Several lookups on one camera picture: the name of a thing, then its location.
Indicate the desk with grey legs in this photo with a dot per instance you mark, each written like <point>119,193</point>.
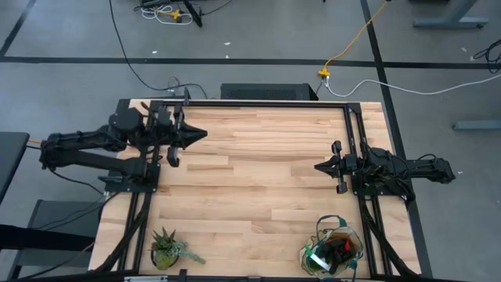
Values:
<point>450,22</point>

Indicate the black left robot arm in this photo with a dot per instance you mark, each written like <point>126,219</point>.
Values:
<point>86,141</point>

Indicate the yellow plug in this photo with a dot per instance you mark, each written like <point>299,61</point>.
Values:
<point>175,15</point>

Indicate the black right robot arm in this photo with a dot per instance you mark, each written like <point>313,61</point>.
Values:
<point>411,168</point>

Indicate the red and black gardening glove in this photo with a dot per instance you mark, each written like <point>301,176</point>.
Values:
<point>336,250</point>

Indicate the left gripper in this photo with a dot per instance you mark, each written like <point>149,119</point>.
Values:
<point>174,133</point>

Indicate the black stand leg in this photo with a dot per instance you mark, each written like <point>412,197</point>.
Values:
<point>194,15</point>

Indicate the black computer case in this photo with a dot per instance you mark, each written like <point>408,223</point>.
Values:
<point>270,92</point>

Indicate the black control box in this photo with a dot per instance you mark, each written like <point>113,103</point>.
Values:
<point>120,103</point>

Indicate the potted succulent plant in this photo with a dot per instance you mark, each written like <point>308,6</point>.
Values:
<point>166,250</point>

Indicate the beige gardening bag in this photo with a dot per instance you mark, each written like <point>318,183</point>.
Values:
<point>355,241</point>

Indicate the grey desk foot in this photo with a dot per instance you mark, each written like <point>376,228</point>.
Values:
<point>477,125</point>

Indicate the black side table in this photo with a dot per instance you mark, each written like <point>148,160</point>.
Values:
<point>9,156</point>

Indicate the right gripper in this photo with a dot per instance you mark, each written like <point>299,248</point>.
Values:
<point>344,164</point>

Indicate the black aluminium table frame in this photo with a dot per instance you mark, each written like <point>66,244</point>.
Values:
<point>254,104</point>

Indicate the dark grey cart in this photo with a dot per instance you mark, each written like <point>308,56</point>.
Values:
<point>58,213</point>

